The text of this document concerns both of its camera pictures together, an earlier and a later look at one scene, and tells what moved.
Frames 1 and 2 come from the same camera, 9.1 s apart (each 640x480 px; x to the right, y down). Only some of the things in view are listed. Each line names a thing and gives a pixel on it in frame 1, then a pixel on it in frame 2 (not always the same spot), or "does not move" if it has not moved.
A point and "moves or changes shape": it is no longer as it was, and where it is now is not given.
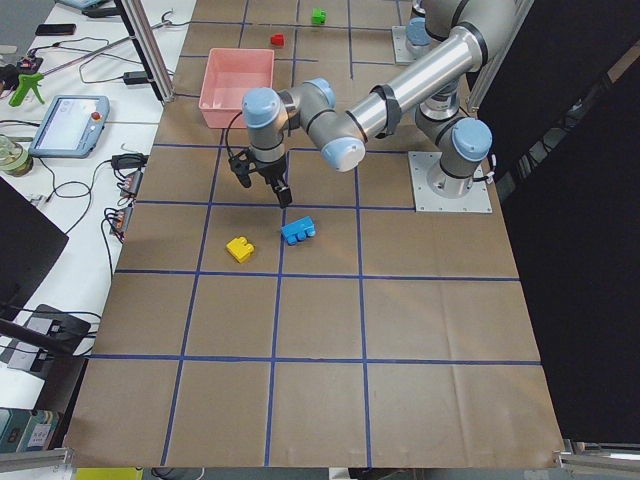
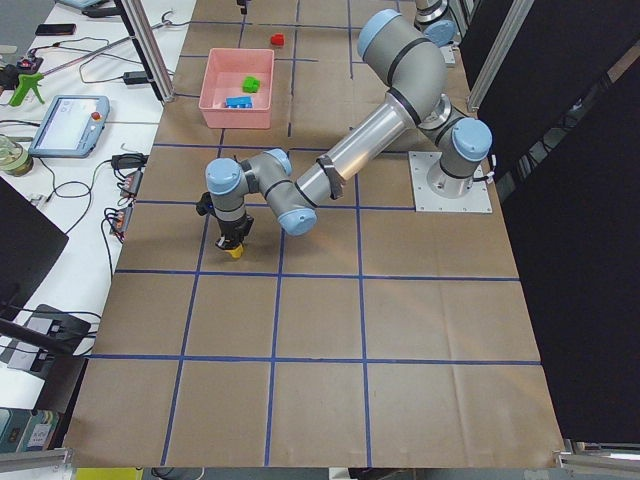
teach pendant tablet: (72, 126) does not move
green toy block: (319, 16) → (251, 85)
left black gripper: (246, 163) → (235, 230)
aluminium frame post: (136, 20) does not move
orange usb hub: (131, 184) does not move
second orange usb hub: (120, 221) does not move
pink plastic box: (229, 74) does not move
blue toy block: (299, 230) moves or changes shape
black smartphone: (56, 29) does not move
